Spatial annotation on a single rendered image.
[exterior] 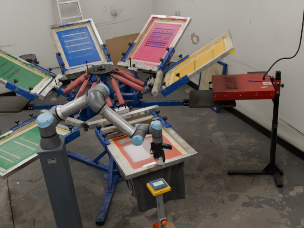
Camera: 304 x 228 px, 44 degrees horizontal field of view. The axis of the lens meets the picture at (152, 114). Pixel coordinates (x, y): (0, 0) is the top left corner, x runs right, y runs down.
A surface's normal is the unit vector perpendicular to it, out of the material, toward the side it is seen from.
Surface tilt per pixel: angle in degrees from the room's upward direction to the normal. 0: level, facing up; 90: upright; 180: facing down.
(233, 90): 0
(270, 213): 0
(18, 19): 90
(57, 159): 90
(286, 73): 90
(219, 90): 0
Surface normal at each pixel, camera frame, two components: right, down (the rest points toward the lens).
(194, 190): -0.08, -0.89
